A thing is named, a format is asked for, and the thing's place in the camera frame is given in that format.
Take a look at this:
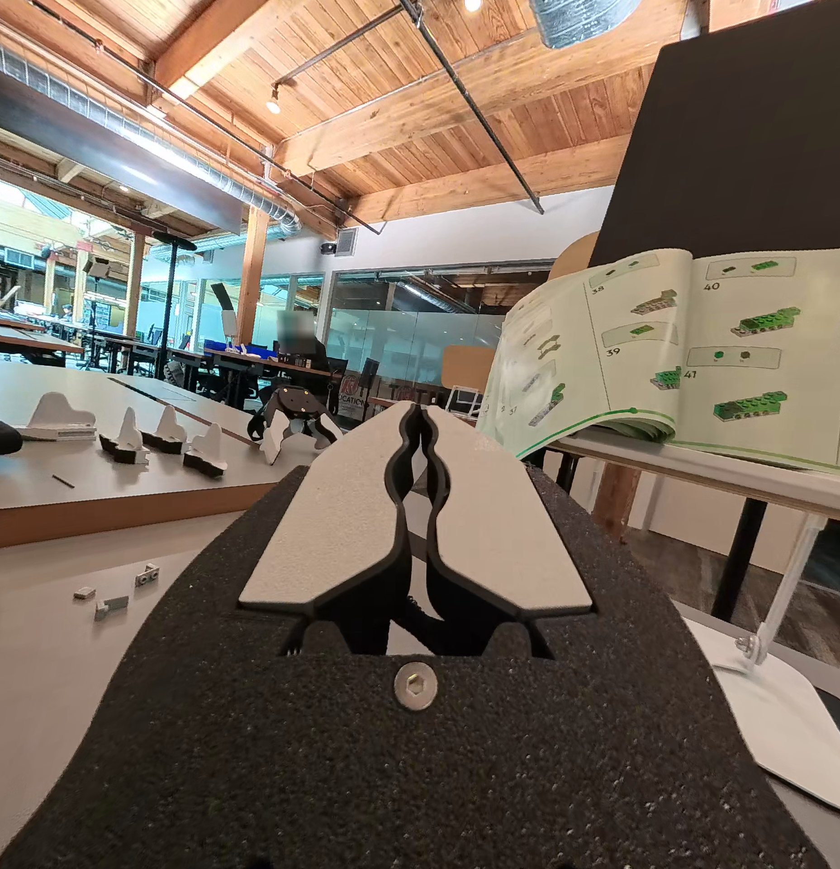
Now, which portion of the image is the white book stand base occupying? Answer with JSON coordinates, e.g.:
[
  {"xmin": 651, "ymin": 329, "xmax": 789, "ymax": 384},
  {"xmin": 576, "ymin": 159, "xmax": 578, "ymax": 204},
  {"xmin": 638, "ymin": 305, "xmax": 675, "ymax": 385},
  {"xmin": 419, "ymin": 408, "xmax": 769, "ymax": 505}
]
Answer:
[{"xmin": 676, "ymin": 597, "xmax": 840, "ymax": 797}]

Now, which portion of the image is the light green instruction booklet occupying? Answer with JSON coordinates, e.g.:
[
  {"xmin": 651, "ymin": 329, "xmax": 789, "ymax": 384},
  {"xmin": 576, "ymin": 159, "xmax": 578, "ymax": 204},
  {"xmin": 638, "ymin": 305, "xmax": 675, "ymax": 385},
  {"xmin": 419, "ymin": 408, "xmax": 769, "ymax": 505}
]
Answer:
[{"xmin": 477, "ymin": 248, "xmax": 840, "ymax": 476}]

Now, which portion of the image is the black ceiling pipe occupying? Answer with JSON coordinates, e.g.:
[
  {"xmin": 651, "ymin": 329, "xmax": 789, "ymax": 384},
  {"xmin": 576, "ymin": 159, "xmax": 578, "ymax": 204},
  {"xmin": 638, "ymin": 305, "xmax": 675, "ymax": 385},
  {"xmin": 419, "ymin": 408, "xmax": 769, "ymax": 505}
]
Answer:
[{"xmin": 399, "ymin": 0, "xmax": 546, "ymax": 216}]

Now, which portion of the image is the white shelf board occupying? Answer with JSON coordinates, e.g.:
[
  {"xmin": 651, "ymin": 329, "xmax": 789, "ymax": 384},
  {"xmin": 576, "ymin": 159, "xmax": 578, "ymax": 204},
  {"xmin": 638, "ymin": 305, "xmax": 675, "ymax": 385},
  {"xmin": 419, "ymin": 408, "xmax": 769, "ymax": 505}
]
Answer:
[{"xmin": 547, "ymin": 433, "xmax": 840, "ymax": 525}]

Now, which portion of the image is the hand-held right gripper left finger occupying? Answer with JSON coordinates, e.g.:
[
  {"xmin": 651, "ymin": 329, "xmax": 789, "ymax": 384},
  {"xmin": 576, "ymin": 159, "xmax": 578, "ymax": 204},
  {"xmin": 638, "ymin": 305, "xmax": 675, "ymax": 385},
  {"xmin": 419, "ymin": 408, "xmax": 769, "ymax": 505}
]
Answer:
[{"xmin": 238, "ymin": 400, "xmax": 421, "ymax": 617}]

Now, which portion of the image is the black and white gripper assembly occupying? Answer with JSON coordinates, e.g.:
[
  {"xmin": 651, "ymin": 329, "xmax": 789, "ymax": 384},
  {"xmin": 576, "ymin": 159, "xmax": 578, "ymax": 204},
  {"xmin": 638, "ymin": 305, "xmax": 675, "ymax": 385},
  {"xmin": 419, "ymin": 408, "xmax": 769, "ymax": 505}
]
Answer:
[{"xmin": 247, "ymin": 385, "xmax": 345, "ymax": 467}]

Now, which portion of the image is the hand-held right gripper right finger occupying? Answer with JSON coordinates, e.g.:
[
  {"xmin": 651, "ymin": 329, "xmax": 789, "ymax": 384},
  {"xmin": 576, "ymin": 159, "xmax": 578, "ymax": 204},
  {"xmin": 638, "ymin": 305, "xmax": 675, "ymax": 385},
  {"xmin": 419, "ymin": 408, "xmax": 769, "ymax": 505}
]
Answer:
[{"xmin": 422, "ymin": 405, "xmax": 594, "ymax": 621}]

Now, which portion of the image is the black backing board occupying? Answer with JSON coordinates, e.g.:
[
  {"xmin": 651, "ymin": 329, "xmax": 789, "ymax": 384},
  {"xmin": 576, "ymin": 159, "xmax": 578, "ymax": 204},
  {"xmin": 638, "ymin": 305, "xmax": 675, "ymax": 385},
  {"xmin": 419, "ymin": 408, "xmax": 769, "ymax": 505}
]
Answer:
[{"xmin": 588, "ymin": 17, "xmax": 840, "ymax": 270}]

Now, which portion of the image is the large white wedge-shaped part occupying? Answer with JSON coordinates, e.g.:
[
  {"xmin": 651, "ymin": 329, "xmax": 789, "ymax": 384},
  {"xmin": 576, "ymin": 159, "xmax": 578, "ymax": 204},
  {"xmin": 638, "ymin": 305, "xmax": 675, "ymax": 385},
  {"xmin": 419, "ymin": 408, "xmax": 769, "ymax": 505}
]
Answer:
[{"xmin": 15, "ymin": 391, "xmax": 99, "ymax": 443}]

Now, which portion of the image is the black shelf leg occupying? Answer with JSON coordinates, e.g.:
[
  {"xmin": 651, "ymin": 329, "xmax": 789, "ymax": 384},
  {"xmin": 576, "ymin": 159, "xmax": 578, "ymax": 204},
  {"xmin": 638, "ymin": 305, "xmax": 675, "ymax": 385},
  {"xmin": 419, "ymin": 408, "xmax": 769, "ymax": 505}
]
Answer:
[{"xmin": 727, "ymin": 497, "xmax": 769, "ymax": 623}]

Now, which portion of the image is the grey desk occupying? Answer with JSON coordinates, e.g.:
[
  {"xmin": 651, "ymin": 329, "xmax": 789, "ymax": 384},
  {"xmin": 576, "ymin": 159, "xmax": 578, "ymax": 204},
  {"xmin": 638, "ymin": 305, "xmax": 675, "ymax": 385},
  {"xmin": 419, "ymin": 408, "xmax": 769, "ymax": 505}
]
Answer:
[{"xmin": 0, "ymin": 509, "xmax": 840, "ymax": 869}]

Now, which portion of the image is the clear stand strut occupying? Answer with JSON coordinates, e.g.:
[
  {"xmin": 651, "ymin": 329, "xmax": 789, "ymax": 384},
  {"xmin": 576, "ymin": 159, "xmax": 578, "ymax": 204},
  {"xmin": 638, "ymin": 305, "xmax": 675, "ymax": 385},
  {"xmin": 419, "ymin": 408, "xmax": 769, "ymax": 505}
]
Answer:
[{"xmin": 735, "ymin": 512, "xmax": 829, "ymax": 674}]

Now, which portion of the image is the wood-edged table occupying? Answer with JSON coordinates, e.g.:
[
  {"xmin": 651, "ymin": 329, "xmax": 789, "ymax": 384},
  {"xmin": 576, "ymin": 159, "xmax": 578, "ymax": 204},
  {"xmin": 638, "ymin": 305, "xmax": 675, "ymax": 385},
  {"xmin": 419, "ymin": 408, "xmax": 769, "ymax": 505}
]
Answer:
[{"xmin": 0, "ymin": 358, "xmax": 322, "ymax": 552}]

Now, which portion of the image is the silver ventilation duct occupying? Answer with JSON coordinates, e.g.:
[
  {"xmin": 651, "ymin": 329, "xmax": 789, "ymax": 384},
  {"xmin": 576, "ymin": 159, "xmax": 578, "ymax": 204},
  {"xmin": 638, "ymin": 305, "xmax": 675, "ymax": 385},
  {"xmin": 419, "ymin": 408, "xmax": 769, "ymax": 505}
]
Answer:
[{"xmin": 528, "ymin": 0, "xmax": 645, "ymax": 50}]

